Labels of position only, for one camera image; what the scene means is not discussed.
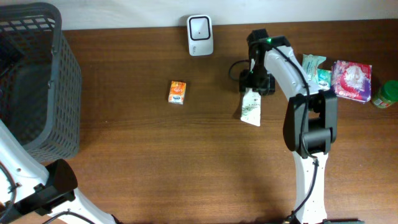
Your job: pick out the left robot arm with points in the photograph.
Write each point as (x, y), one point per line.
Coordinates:
(47, 190)

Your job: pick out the white tube with tan cap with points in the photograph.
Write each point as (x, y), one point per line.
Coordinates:
(251, 107)

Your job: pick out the green jar with green lid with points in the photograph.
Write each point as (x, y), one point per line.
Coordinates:
(386, 95)

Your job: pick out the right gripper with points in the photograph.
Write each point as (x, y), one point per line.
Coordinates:
(268, 86)

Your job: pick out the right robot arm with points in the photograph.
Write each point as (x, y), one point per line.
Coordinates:
(310, 121)

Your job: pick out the red purple tissue pack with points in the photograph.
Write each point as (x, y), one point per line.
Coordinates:
(351, 80)

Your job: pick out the grey plastic mesh basket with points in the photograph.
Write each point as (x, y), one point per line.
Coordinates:
(41, 82)

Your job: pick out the small orange box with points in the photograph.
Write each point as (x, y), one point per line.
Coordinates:
(177, 92)

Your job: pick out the teal wet wipes pouch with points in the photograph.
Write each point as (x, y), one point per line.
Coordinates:
(310, 64)

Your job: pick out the small teal box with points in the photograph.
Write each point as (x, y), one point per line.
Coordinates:
(324, 79)

